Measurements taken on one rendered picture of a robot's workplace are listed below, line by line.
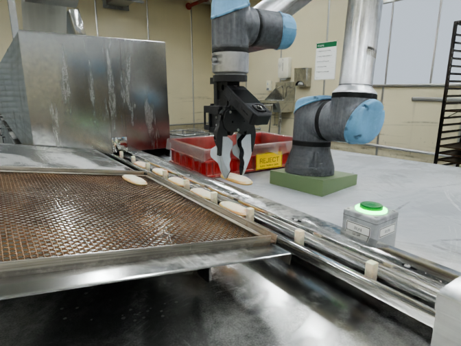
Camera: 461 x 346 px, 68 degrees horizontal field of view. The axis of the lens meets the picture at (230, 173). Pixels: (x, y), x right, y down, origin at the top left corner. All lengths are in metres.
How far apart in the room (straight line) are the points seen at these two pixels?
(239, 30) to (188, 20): 8.20
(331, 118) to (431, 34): 4.49
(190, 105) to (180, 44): 1.45
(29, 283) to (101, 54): 1.15
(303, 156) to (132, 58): 0.80
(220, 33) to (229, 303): 0.49
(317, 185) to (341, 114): 0.20
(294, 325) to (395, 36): 5.30
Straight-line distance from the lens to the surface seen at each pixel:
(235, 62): 0.70
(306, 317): 0.49
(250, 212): 0.71
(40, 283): 0.36
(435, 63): 5.31
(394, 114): 5.54
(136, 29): 8.31
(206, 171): 1.13
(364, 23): 0.98
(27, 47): 1.39
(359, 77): 0.96
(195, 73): 8.83
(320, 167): 1.03
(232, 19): 0.70
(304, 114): 1.03
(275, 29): 0.76
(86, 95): 1.41
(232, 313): 0.49
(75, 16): 2.86
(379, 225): 0.64
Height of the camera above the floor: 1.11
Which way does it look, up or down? 14 degrees down
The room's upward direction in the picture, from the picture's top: straight up
